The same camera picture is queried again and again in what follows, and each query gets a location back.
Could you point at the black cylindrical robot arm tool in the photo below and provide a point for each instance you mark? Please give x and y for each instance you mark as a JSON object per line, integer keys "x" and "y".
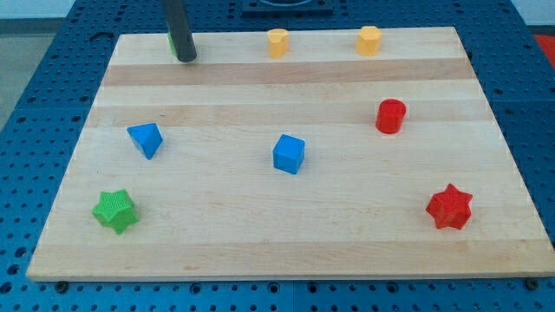
{"x": 179, "y": 30}

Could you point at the blue triangle block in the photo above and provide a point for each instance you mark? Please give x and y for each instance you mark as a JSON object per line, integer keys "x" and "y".
{"x": 146, "y": 137}

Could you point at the blue cube block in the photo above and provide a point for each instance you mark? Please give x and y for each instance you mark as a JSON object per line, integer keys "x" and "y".
{"x": 288, "y": 154}

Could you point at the wooden board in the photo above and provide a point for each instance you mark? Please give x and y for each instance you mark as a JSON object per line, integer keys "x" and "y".
{"x": 212, "y": 206}

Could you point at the yellow heart block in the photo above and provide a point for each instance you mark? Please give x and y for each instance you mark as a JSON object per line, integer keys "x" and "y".
{"x": 277, "y": 42}

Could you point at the red cylinder block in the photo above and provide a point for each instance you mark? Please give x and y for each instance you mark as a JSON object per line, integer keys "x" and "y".
{"x": 390, "y": 116}

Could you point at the yellow hexagon block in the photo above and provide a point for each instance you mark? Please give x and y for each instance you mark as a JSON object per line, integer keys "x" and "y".
{"x": 368, "y": 41}

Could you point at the green block behind tool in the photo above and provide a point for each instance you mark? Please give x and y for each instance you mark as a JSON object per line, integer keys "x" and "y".
{"x": 171, "y": 45}

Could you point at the green star block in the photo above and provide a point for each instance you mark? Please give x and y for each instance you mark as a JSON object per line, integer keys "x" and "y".
{"x": 115, "y": 210}

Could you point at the red star block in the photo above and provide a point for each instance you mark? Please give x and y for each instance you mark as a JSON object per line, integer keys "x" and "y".
{"x": 450, "y": 208}

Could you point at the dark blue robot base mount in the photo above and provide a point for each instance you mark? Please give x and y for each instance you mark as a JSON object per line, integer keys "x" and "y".
{"x": 260, "y": 7}

